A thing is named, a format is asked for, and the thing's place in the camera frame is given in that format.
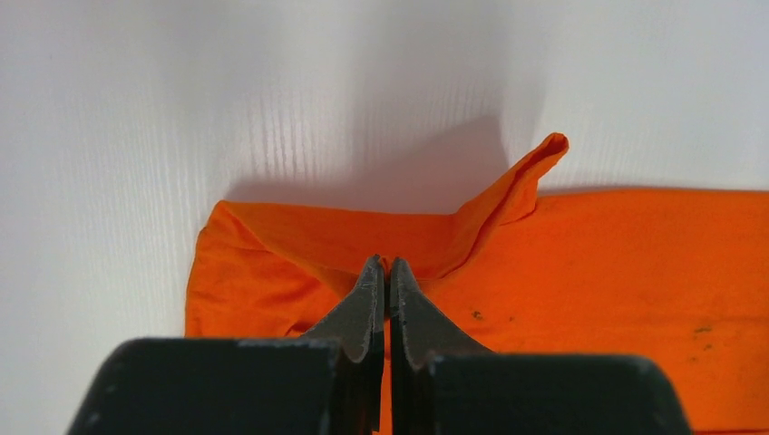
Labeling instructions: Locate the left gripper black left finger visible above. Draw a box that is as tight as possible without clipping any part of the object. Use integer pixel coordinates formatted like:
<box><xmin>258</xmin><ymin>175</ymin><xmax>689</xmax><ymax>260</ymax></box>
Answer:
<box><xmin>69</xmin><ymin>256</ymin><xmax>385</xmax><ymax>434</ymax></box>

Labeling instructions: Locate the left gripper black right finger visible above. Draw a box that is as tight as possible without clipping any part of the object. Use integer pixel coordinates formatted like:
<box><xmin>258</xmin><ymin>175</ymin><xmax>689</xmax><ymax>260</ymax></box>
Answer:
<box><xmin>389</xmin><ymin>258</ymin><xmax>692</xmax><ymax>434</ymax></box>

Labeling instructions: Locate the orange t shirt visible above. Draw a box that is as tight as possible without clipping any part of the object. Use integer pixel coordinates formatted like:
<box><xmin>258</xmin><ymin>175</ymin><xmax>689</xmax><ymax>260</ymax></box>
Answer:
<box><xmin>184</xmin><ymin>133</ymin><xmax>768</xmax><ymax>433</ymax></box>

